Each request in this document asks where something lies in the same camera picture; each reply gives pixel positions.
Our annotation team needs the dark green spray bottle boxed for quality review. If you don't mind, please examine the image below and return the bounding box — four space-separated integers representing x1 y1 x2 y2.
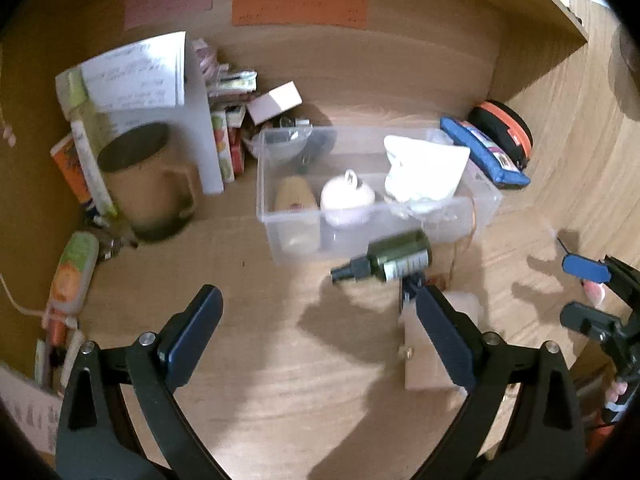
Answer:
330 229 432 283

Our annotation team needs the white cloth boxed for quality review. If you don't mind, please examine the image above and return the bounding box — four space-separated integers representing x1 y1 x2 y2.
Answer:
384 136 470 203

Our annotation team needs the cream lotion bottle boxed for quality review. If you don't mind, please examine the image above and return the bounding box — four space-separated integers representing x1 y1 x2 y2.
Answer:
274 176 321 256

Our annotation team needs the black orange zip case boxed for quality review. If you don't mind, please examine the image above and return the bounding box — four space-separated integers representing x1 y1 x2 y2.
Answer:
468 100 534 170

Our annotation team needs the orange green tube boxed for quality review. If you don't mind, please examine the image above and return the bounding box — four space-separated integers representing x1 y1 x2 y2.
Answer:
48 231 100 315

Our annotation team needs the brown ceramic mug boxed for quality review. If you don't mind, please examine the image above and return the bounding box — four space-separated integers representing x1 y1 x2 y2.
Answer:
98 122 202 242

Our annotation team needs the clear plastic storage bin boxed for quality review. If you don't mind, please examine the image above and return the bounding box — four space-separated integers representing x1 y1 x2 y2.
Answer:
255 126 502 263

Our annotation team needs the white file holder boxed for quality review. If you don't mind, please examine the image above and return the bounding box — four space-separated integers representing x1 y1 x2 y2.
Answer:
107 39 224 195

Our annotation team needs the glass bowl with trinkets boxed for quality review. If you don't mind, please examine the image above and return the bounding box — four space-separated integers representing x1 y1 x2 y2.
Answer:
241 117 312 162

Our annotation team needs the small white cardboard box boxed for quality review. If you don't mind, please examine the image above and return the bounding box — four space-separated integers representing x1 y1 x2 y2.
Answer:
246 81 303 125

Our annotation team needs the white paper sheet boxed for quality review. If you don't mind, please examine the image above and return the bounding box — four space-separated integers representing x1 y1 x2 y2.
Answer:
80 32 186 113

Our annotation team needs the stack of booklets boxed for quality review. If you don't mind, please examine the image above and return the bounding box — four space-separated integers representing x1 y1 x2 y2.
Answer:
192 38 257 183

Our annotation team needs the orange sticky note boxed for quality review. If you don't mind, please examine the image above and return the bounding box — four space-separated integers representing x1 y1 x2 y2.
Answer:
231 0 369 29

